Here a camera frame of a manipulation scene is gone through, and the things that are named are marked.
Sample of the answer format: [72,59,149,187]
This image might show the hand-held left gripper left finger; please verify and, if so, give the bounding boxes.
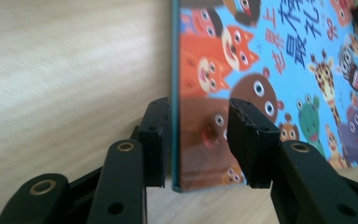
[138,96,172,189]

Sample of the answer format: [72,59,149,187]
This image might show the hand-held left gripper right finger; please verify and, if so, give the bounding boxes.
[227,97,282,189]

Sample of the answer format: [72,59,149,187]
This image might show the light blue animal faces book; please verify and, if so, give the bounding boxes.
[171,0,358,193]

